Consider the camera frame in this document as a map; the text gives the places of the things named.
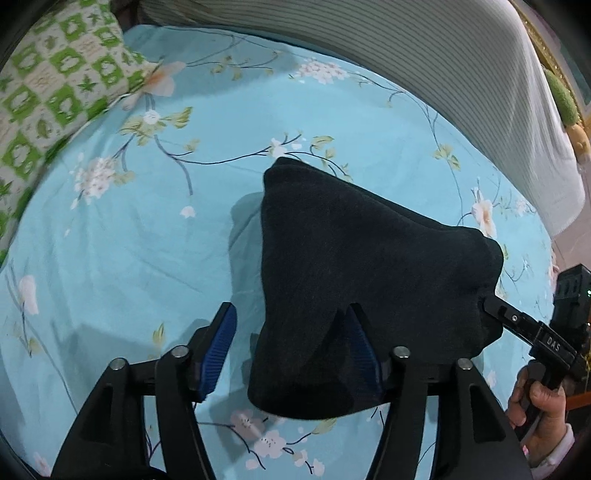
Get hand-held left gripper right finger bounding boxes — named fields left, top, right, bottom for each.
left=344, top=305, right=534, bottom=480

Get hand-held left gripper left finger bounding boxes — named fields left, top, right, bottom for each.
left=51, top=302, right=238, bottom=480

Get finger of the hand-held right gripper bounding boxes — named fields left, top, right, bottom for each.
left=480, top=298, right=541, bottom=344

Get black pants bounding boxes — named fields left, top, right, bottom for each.
left=247, top=157, right=505, bottom=420

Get person's right forearm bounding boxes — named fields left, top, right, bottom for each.
left=522, top=422, right=578, bottom=469

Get person's right hand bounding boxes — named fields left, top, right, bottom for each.
left=505, top=362, right=568, bottom=457

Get blue floral bedsheet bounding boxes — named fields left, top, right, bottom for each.
left=0, top=23, right=561, bottom=480

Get yellow plush toy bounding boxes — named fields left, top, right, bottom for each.
left=570, top=124, right=591, bottom=163

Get green plush toy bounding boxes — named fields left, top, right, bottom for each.
left=544, top=68, right=580, bottom=126

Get gold framed landscape painting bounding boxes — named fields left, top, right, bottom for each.
left=512, top=0, right=591, bottom=75

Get green checkered pillow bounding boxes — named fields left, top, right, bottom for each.
left=0, top=0, right=148, bottom=259

